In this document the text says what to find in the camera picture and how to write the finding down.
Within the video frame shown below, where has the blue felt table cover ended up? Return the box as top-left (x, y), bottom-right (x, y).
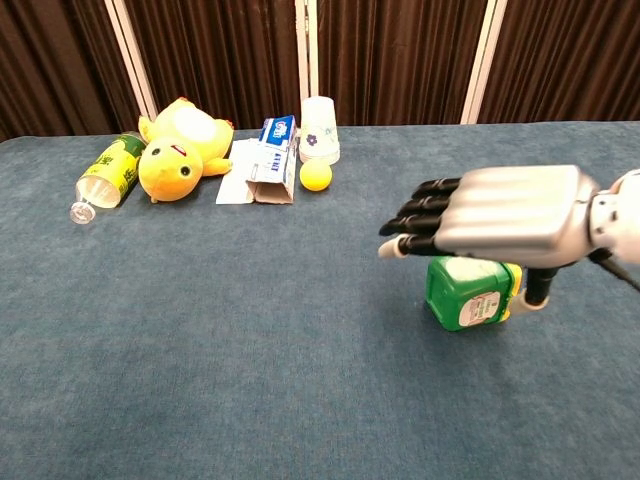
top-left (0, 119), bottom-right (640, 480)

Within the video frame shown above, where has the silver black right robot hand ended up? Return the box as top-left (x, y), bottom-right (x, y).
top-left (378, 164), bottom-right (601, 315)

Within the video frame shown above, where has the yellow duck plush toy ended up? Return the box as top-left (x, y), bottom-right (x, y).
top-left (137, 97), bottom-right (235, 204)

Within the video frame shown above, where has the dark curtain folding screen panel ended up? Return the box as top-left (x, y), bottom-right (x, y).
top-left (474, 0), bottom-right (640, 125)
top-left (304, 0), bottom-right (509, 127)
top-left (112, 0), bottom-right (311, 132)
top-left (0, 0), bottom-right (159, 144)

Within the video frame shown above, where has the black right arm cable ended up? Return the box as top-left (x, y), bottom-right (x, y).
top-left (589, 249), bottom-right (640, 292)

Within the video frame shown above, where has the green plastic container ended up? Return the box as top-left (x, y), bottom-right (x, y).
top-left (424, 254), bottom-right (525, 334)

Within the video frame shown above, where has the clear bottle green yellow label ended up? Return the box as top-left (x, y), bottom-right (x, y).
top-left (68, 130), bottom-right (149, 226)

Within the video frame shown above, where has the blue white toothpaste box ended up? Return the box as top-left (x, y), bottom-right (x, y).
top-left (244, 114), bottom-right (299, 205)

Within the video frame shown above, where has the yellow ping pong ball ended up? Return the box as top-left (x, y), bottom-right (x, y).
top-left (299, 161), bottom-right (333, 192)

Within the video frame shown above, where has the white paper cup stack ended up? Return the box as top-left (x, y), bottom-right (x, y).
top-left (298, 96), bottom-right (341, 165)

